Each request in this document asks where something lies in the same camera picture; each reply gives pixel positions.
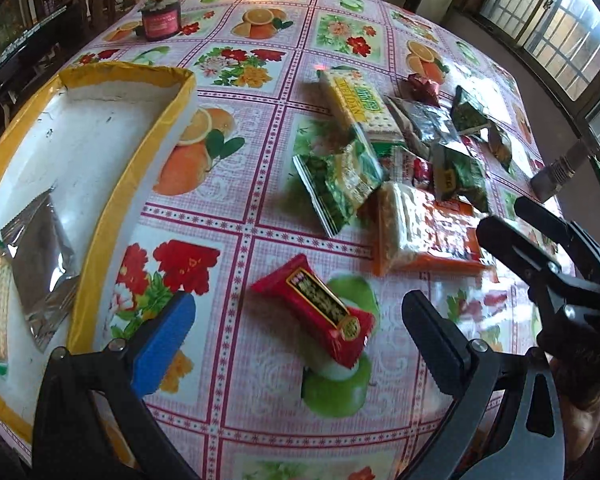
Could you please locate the person's right hand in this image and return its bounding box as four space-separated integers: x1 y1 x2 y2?
550 355 600 466

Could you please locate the orange cracker packet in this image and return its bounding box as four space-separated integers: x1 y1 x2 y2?
372 182 498 278

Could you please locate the small red candy wrapper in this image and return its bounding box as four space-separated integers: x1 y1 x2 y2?
406 73 442 107

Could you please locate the crumpled silver snack packet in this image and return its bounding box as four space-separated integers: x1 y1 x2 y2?
385 95 463 153

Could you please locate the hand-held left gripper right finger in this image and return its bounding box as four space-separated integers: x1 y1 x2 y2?
401 290 566 480

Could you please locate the green and yellow snack packet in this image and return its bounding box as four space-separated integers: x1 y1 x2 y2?
292 127 386 238

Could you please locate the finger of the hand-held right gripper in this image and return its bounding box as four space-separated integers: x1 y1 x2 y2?
476 215 600 306
514 196 600 291

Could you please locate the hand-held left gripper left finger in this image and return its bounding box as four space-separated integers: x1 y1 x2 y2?
32 290 201 480

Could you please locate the small green and yellow packet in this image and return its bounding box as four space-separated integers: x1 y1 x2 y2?
487 125 513 173

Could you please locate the silver foil packet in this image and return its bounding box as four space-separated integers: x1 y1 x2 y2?
0 187 81 353

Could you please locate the white box with yellow rim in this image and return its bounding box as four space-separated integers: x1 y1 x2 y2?
0 61 198 453

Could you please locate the dark glossy cabinet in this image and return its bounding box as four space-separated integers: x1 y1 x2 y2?
0 0 81 96

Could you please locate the floral fruit print tablecloth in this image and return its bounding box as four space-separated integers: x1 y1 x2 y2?
0 0 576 480

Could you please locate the grey metal cylinder object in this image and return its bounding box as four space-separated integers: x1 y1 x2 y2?
530 140 593 203

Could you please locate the red and white snack packet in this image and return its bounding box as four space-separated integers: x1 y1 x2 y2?
380 145 438 191

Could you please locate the pink jar with cork lid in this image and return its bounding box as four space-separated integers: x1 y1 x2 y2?
139 0 182 42

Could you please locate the barred window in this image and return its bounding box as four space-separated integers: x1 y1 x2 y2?
455 0 600 111

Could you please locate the dark green snack packet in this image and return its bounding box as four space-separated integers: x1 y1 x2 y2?
432 142 491 213
452 85 491 133

